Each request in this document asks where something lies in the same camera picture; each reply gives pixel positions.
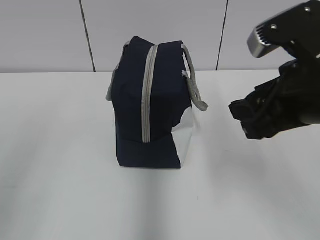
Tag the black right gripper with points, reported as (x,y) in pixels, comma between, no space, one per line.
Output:
(290,101)

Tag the navy blue lunch bag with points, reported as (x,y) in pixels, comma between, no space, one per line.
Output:
(153,91)

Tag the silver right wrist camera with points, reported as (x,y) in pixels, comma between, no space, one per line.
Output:
(297,30)

